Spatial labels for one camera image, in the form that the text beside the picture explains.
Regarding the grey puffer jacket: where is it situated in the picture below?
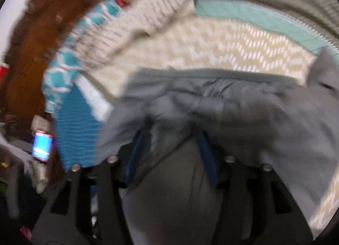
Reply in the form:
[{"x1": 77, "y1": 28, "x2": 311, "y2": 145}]
[{"x1": 97, "y1": 50, "x2": 338, "y2": 244}]

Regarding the teal white patterned pillow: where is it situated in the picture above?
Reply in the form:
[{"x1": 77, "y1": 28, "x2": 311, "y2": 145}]
[{"x1": 41, "y1": 0, "x2": 120, "y2": 114}]

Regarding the multicolour patterned bed quilt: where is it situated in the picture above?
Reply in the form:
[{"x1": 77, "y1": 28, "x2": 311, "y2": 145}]
[{"x1": 56, "y1": 0, "x2": 338, "y2": 237}]

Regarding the carved brown wooden headboard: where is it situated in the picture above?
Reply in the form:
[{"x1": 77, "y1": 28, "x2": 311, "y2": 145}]
[{"x1": 0, "y1": 0, "x2": 112, "y2": 182}]

